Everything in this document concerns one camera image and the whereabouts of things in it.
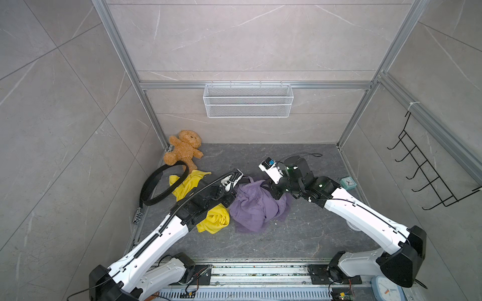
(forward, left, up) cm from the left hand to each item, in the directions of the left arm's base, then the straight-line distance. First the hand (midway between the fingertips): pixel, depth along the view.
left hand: (234, 180), depth 74 cm
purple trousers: (-10, -8, -3) cm, 13 cm away
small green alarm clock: (+11, -61, -23) cm, 66 cm away
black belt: (-2, -4, +3) cm, 6 cm away
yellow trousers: (-8, +8, -17) cm, 21 cm away
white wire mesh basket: (+48, -8, +5) cm, 49 cm away
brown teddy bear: (+33, +30, -17) cm, 47 cm away
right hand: (-1, -13, -1) cm, 13 cm away
